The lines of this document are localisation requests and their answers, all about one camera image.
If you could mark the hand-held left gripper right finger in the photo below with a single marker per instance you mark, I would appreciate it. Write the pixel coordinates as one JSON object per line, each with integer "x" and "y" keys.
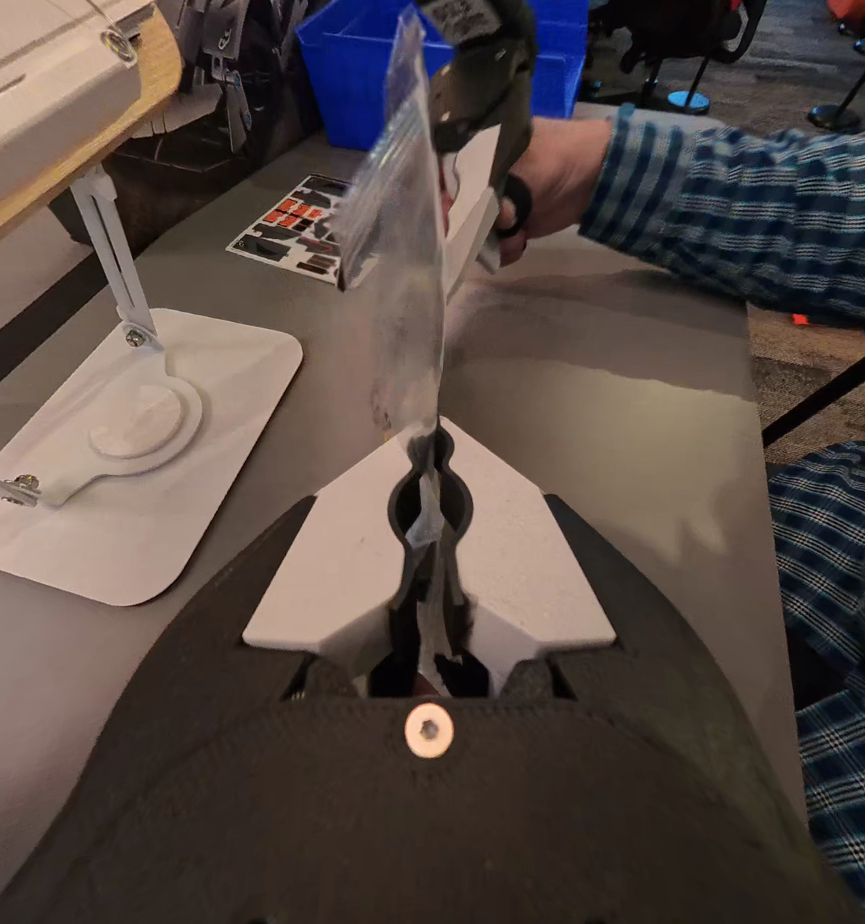
{"x": 526, "y": 577}

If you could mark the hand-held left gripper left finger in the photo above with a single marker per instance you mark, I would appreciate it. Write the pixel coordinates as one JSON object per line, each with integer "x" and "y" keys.
{"x": 331, "y": 570}

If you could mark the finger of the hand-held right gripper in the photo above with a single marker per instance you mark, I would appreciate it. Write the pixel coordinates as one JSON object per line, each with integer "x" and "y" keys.
{"x": 479, "y": 245}
{"x": 479, "y": 173}

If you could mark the large clear plastic bag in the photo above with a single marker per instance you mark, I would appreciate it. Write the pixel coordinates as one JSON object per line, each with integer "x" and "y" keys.
{"x": 403, "y": 216}

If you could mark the person's right forearm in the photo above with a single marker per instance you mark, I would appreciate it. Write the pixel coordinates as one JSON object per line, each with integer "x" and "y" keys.
{"x": 728, "y": 209}

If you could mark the lego sticker sheet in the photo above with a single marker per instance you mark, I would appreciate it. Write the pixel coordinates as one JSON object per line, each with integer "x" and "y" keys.
{"x": 288, "y": 224}

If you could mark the dark lego set box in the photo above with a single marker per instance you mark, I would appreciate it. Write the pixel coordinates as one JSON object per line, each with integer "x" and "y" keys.
{"x": 215, "y": 72}

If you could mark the lego instruction booklet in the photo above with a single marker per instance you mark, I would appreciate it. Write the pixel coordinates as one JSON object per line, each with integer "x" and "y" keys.
{"x": 6, "y": 21}

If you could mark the person's right hand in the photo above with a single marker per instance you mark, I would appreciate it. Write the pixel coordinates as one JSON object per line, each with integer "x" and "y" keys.
{"x": 562, "y": 173}

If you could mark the blue plastic bin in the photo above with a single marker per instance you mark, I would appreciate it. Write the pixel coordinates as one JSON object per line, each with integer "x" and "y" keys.
{"x": 360, "y": 86}

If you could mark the black wheeled office chair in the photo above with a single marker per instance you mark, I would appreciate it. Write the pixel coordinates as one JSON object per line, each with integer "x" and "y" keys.
{"x": 663, "y": 29}

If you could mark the stanchion with blue base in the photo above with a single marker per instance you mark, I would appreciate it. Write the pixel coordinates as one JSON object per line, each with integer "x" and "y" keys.
{"x": 688, "y": 101}

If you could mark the white book stand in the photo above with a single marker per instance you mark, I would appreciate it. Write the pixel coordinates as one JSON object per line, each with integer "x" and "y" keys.
{"x": 151, "y": 469}

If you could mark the person's plaid shirt torso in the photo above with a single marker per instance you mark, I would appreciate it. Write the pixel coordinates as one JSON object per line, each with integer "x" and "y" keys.
{"x": 836, "y": 577}

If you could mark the stanchion with black base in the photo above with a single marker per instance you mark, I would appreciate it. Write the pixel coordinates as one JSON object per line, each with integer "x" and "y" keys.
{"x": 833, "y": 117}

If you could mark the black metal bar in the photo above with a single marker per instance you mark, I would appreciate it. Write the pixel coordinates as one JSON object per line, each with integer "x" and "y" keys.
{"x": 822, "y": 397}

